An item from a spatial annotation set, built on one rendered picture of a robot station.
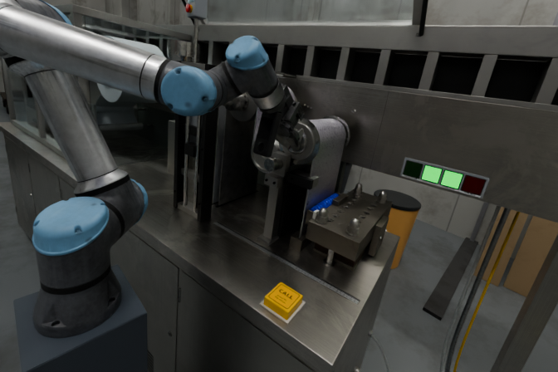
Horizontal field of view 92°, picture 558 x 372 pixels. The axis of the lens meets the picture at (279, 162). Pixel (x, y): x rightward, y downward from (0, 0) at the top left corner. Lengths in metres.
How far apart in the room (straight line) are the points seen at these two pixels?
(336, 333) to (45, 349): 0.57
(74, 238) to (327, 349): 0.54
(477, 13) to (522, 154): 2.81
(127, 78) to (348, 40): 0.85
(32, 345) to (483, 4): 3.87
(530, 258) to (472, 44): 2.36
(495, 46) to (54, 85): 1.13
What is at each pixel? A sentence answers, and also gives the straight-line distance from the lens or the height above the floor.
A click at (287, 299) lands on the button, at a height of 0.92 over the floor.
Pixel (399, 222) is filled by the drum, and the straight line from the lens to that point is 2.42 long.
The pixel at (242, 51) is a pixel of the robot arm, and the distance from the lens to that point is 0.55.
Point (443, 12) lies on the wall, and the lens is 3.83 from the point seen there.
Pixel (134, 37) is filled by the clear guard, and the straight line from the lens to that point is 1.56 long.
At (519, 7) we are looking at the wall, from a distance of 3.70.
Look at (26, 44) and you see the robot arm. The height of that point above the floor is 1.42.
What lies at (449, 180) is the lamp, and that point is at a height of 1.18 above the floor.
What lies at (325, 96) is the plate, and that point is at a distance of 1.15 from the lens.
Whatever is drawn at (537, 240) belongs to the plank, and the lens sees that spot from 3.12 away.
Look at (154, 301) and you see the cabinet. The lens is 1.18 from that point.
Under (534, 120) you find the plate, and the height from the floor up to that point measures 1.41.
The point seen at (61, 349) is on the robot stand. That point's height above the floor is 0.90.
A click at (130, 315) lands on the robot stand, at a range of 0.73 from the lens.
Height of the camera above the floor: 1.42
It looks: 17 degrees down
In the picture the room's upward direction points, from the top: 8 degrees clockwise
